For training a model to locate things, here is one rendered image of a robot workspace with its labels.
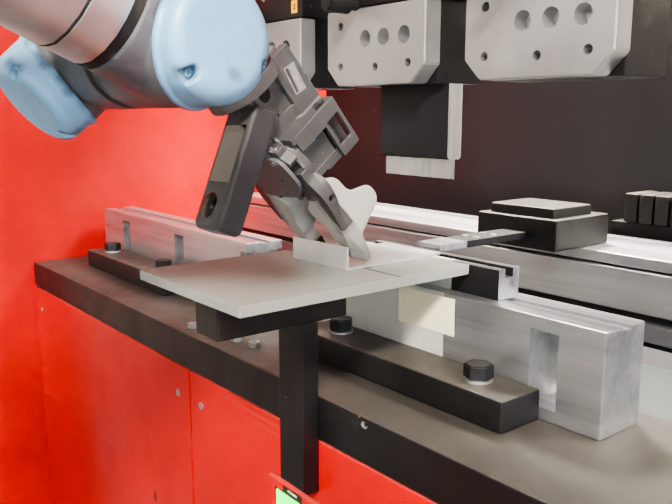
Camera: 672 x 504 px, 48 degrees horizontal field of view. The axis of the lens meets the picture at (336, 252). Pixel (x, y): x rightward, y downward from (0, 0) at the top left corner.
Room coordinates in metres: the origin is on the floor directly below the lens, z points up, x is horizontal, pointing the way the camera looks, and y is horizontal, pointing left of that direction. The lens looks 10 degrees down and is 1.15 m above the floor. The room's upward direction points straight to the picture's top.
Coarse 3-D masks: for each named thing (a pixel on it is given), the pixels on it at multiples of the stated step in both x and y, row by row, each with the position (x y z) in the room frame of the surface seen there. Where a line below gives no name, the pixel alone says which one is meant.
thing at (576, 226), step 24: (480, 216) 0.96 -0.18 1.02; (504, 216) 0.93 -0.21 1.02; (528, 216) 0.91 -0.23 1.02; (552, 216) 0.89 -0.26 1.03; (576, 216) 0.91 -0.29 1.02; (600, 216) 0.93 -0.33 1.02; (432, 240) 0.84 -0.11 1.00; (456, 240) 0.84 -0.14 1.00; (480, 240) 0.86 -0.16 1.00; (504, 240) 0.88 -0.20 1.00; (528, 240) 0.90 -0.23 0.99; (552, 240) 0.88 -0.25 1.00; (576, 240) 0.90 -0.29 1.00; (600, 240) 0.93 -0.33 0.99
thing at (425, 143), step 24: (384, 96) 0.84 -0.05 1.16; (408, 96) 0.81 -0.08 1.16; (432, 96) 0.78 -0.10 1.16; (456, 96) 0.77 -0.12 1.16; (384, 120) 0.84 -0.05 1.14; (408, 120) 0.81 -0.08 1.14; (432, 120) 0.78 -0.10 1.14; (456, 120) 0.77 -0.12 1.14; (384, 144) 0.84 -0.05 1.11; (408, 144) 0.81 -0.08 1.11; (432, 144) 0.78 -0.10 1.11; (456, 144) 0.77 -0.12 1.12; (408, 168) 0.82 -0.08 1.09; (432, 168) 0.79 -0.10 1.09
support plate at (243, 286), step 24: (192, 264) 0.73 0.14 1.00; (216, 264) 0.73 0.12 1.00; (240, 264) 0.73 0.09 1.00; (264, 264) 0.73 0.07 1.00; (288, 264) 0.73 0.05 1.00; (312, 264) 0.73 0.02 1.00; (384, 264) 0.73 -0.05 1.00; (408, 264) 0.73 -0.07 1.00; (432, 264) 0.73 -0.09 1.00; (456, 264) 0.73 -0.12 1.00; (168, 288) 0.66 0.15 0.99; (192, 288) 0.63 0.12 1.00; (216, 288) 0.63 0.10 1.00; (240, 288) 0.63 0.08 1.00; (264, 288) 0.63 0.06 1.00; (288, 288) 0.63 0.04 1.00; (312, 288) 0.63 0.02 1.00; (336, 288) 0.63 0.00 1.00; (360, 288) 0.64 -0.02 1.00; (384, 288) 0.66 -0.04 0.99; (240, 312) 0.57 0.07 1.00; (264, 312) 0.58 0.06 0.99
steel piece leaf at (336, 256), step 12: (300, 240) 0.76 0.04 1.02; (312, 240) 0.74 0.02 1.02; (300, 252) 0.76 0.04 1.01; (312, 252) 0.74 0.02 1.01; (324, 252) 0.73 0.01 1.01; (336, 252) 0.71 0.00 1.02; (348, 252) 0.70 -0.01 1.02; (372, 252) 0.78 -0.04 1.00; (384, 252) 0.78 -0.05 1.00; (396, 252) 0.78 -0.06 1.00; (408, 252) 0.78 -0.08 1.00; (324, 264) 0.73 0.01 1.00; (336, 264) 0.71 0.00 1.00; (348, 264) 0.70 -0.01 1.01; (360, 264) 0.72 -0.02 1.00; (372, 264) 0.72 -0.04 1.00
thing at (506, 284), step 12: (444, 252) 0.80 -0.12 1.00; (468, 264) 0.73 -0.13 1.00; (480, 264) 0.73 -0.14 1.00; (492, 264) 0.74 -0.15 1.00; (504, 264) 0.73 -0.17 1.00; (468, 276) 0.73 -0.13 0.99; (480, 276) 0.72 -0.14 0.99; (492, 276) 0.71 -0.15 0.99; (504, 276) 0.71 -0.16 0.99; (516, 276) 0.72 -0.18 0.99; (456, 288) 0.75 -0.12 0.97; (468, 288) 0.73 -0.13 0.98; (480, 288) 0.72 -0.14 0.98; (492, 288) 0.71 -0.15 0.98; (504, 288) 0.71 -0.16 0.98; (516, 288) 0.72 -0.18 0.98
